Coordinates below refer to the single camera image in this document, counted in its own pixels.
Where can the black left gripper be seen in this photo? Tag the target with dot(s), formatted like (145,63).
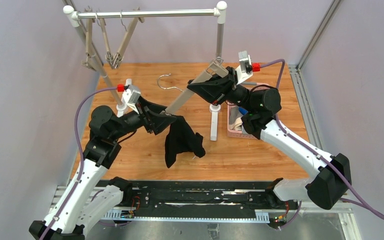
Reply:
(146,119)

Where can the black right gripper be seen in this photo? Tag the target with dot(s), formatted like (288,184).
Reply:
(230,84)

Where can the beige hanger with black underwear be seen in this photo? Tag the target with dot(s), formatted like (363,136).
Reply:
(214,67)

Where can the black underwear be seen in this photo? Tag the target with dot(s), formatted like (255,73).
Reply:
(181,139)

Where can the grey white underwear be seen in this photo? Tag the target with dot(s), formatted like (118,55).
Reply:
(235,122)

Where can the beige hanger with blue underwear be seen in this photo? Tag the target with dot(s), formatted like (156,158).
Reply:
(129,30)

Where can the beige clip hanger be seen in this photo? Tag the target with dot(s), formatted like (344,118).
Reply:
(108,53)

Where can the blue underwear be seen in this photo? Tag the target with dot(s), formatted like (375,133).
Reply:
(242,111)

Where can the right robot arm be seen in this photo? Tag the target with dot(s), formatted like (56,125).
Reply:
(329,176)

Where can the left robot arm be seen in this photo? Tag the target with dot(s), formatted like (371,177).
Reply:
(72,218)

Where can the empty beige hanger left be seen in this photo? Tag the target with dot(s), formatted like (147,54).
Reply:
(89,52)

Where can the pink plastic basket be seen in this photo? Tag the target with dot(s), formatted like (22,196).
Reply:
(261,110)

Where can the metal clothes rack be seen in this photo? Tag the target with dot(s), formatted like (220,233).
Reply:
(78,21)

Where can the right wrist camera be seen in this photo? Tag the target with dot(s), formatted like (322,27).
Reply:
(244,70)

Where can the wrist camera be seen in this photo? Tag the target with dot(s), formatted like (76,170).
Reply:
(131,96)
(244,70)

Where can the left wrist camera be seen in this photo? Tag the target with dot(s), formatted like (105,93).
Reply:
(131,96)

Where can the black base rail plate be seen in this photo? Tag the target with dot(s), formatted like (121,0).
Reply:
(203,201)

